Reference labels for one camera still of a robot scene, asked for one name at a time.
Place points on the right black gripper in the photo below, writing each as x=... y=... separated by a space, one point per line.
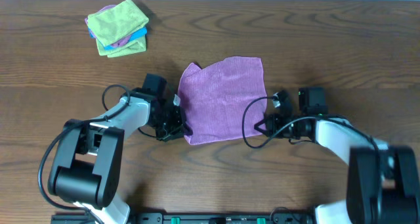
x=273 y=120

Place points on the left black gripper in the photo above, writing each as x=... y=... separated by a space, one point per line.
x=175 y=119

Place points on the purple microfibre cloth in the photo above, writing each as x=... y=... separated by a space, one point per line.
x=221 y=98

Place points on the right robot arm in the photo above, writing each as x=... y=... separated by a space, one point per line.
x=382 y=180

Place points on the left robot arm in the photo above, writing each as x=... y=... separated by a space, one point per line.
x=80 y=169

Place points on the bottom green folded cloth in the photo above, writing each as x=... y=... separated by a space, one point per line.
x=132 y=47

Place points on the green folded cloth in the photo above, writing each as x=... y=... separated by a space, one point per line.
x=132 y=47
x=110 y=26

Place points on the top green folded cloth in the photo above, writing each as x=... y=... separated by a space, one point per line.
x=110 y=26

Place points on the purple folded cloth in stack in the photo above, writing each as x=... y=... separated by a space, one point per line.
x=120 y=42

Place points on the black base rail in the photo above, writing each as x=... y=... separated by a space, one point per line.
x=276 y=218

